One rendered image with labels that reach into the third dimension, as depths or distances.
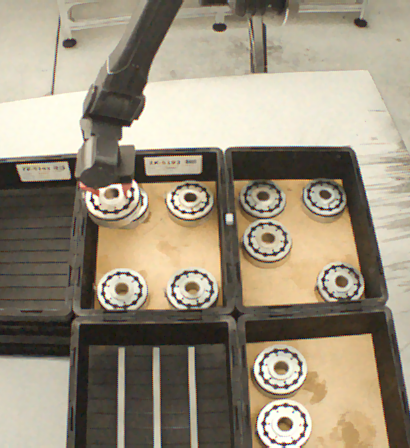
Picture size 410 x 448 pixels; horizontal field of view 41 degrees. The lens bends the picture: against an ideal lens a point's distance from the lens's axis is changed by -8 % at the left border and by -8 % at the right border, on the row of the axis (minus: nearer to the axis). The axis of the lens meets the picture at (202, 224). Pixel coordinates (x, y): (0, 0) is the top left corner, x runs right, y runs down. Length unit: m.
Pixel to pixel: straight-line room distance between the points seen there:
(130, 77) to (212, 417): 0.62
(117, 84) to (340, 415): 0.72
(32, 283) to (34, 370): 0.20
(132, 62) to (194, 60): 2.17
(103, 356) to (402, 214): 0.85
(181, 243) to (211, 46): 1.94
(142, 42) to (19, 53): 2.47
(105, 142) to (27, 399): 0.64
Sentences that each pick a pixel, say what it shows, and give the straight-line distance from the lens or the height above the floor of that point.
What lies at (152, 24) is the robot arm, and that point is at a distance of 0.77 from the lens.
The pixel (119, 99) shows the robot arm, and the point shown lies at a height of 1.30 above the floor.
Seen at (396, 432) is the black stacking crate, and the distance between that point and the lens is 1.08.
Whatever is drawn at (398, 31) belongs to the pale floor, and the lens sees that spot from 3.45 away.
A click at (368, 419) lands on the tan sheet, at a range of 1.13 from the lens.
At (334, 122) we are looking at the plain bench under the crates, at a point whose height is 0.70.
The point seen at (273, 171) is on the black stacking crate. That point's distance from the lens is 1.34.
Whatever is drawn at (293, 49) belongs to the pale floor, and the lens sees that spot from 3.10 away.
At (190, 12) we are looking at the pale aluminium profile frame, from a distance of 3.10.
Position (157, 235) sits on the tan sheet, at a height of 0.83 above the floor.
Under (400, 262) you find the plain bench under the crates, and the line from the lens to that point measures 1.45.
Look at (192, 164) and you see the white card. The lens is 1.30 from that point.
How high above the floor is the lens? 1.88
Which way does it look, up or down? 55 degrees down
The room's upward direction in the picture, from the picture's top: straight up
